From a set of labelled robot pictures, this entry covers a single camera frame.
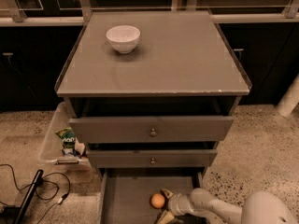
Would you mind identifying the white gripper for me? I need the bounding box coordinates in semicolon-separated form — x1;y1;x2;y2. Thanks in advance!
156;189;192;224

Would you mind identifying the orange fruit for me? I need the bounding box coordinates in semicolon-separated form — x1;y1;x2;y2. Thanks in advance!
150;193;165;209

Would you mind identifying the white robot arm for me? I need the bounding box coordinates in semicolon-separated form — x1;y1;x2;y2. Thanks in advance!
157;188;298;224

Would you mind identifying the grey bottom drawer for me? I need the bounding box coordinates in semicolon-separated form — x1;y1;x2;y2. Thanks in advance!
99;168;202;224

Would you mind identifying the grey drawer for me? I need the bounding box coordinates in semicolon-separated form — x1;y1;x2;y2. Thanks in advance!
69;116;234;143
99;168;202;224
87;149;217;168

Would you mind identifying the grey middle drawer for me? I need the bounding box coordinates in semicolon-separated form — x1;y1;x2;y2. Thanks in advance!
87;149;217;168

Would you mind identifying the grey top drawer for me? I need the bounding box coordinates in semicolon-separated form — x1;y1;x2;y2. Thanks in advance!
69;116;234;143

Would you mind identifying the grey drawer cabinet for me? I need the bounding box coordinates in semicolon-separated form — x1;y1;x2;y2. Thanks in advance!
54;10;252;179

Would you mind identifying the green snack bag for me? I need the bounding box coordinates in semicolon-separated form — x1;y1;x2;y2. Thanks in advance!
55;127;76;149

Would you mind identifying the clear plastic bin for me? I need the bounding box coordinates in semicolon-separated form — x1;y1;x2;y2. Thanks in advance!
39;103;91;170

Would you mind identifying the black bar on floor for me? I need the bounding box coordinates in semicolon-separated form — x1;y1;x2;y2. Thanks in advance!
12;169;44;224

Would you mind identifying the white ceramic bowl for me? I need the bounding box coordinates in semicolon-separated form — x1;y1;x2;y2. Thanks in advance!
106;25;141;54

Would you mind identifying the black cable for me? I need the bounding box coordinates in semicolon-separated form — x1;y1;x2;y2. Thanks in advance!
0;163;72;224

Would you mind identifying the white pipe post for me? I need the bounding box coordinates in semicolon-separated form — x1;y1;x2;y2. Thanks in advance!
276;75;299;117

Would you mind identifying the metal window rail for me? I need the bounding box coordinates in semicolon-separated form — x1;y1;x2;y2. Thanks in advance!
1;0;299;26

